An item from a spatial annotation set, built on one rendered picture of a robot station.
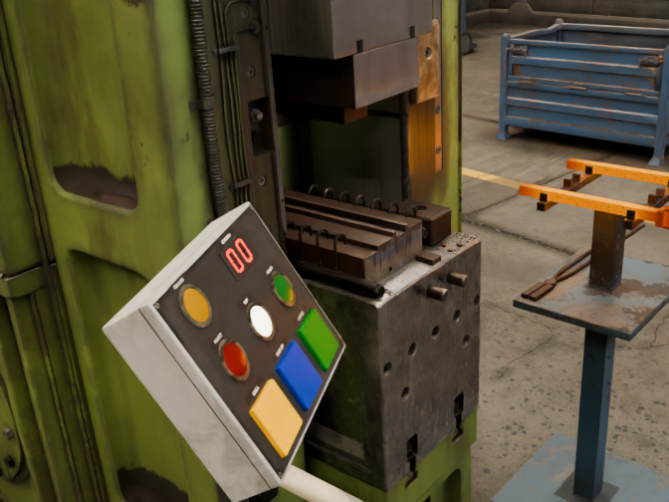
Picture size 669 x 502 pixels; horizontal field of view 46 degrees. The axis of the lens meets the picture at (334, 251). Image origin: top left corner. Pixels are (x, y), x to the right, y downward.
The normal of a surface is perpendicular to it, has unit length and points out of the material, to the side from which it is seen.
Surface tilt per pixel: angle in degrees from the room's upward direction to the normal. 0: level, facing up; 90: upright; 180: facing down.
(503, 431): 0
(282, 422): 60
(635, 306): 0
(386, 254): 90
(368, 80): 90
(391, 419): 90
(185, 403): 90
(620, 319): 0
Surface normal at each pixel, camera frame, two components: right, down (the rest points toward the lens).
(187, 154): 0.77, 0.22
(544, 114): -0.69, 0.33
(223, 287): 0.80, -0.42
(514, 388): -0.06, -0.91
